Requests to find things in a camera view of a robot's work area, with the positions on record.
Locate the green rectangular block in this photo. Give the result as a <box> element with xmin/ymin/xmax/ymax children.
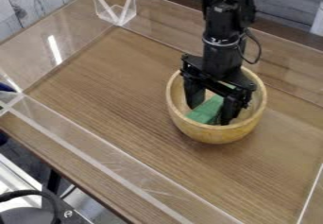
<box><xmin>186</xmin><ymin>84</ymin><xmax>237</xmax><ymax>126</ymax></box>

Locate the blue object left edge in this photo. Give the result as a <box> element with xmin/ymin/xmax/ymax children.
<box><xmin>0</xmin><ymin>82</ymin><xmax>17</xmax><ymax>93</ymax></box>

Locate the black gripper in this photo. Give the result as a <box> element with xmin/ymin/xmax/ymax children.
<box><xmin>181</xmin><ymin>38</ymin><xmax>257</xmax><ymax>126</ymax></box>

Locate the black cable bottom left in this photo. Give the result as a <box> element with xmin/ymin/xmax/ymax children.
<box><xmin>0</xmin><ymin>189</ymin><xmax>61</xmax><ymax>224</ymax></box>

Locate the brown wooden bowl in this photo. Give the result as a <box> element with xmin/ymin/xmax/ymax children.
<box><xmin>166</xmin><ymin>67</ymin><xmax>268</xmax><ymax>145</ymax></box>

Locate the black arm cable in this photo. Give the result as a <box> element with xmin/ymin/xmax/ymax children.
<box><xmin>238</xmin><ymin>28</ymin><xmax>264</xmax><ymax>65</ymax></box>

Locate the clear acrylic enclosure wall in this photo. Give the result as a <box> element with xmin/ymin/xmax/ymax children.
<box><xmin>0</xmin><ymin>0</ymin><xmax>323</xmax><ymax>224</ymax></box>

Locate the black table leg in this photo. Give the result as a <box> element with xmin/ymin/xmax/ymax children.
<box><xmin>47</xmin><ymin>170</ymin><xmax>62</xmax><ymax>194</ymax></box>

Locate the black metal bracket with screw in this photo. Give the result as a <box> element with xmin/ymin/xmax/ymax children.
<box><xmin>41</xmin><ymin>190</ymin><xmax>94</xmax><ymax>224</ymax></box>

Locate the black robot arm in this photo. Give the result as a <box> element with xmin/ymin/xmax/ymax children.
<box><xmin>181</xmin><ymin>0</ymin><xmax>257</xmax><ymax>126</ymax></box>

